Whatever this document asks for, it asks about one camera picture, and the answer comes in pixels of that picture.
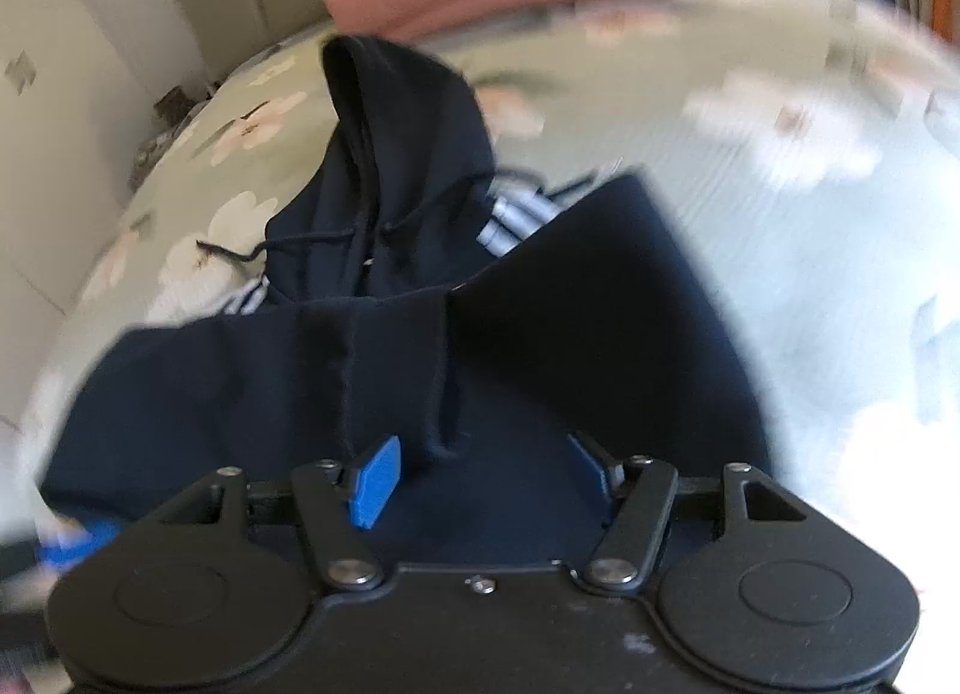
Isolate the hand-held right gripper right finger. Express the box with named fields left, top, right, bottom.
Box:
left=567, top=430, right=808, bottom=591

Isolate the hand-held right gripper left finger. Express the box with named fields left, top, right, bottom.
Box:
left=156, top=434, right=403, bottom=591

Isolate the navy hooded sweatshirt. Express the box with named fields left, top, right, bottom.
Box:
left=41, top=34, right=773, bottom=575

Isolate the bed with floral bedspread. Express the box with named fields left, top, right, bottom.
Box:
left=0, top=0, right=960, bottom=537

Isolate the dark box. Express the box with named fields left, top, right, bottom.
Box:
left=152, top=86, right=197, bottom=126

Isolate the white wardrobe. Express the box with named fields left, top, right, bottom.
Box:
left=0, top=0, right=218, bottom=432

